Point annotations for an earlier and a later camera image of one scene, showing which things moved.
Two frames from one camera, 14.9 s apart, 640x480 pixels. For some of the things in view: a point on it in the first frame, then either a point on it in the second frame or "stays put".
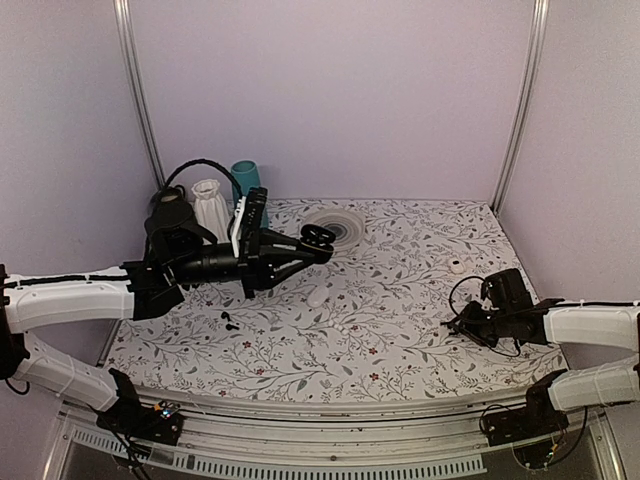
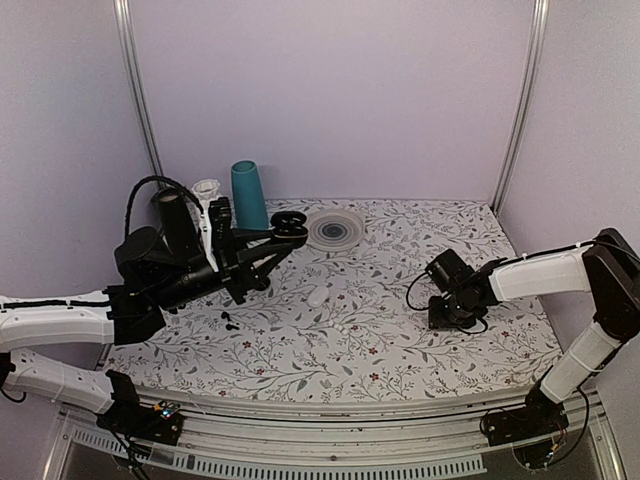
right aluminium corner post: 536,60 stays put
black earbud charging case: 317,241 -> 289,227
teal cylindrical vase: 246,176 stays put
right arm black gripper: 468,323 -> 437,319
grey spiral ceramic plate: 349,228 stays put
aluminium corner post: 134,87 stays put
